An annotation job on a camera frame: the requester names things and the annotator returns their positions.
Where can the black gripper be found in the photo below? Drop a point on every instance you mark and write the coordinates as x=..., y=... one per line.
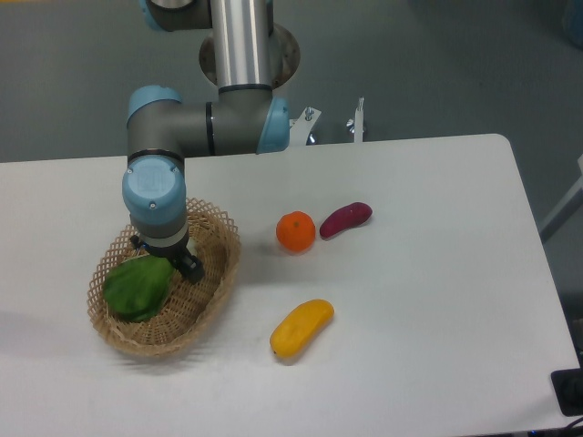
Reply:
x=183, y=261

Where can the green bok choy vegetable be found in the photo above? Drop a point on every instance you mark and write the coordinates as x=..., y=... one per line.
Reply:
x=136, y=289

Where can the woven wicker basket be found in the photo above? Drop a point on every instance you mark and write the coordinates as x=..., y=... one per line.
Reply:
x=189, y=308

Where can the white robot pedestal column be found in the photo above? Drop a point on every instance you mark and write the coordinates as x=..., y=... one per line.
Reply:
x=285, y=56

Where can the purple sweet potato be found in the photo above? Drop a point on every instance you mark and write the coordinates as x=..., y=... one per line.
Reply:
x=347, y=217

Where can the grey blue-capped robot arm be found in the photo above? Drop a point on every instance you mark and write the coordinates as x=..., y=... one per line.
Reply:
x=246, y=118

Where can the white metal base frame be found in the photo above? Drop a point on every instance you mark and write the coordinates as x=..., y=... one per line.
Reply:
x=302, y=128

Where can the yellow mango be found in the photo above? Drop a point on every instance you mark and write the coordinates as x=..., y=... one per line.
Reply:
x=299, y=328

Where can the orange tangerine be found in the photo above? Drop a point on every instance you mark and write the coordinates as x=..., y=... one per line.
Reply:
x=295, y=231

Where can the black device at table edge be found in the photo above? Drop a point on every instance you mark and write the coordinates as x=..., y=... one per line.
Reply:
x=567, y=385

